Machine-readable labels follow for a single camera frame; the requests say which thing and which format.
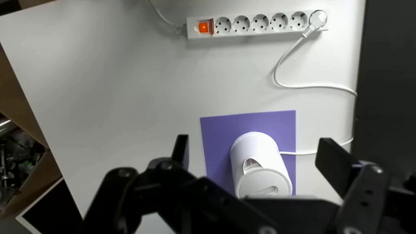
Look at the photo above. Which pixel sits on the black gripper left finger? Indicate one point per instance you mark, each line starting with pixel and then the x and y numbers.
pixel 180 149

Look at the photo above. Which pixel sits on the purple cloth mat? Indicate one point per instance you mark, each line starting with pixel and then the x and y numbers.
pixel 225 138

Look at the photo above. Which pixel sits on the white power strip orange switch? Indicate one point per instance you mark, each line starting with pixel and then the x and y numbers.
pixel 255 23

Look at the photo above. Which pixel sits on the white electric kettle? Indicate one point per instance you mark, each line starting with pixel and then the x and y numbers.
pixel 258 166

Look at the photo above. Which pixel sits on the brown cardboard box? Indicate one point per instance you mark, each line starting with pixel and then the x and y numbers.
pixel 17 104

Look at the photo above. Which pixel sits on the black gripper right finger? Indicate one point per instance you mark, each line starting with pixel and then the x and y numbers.
pixel 335 162

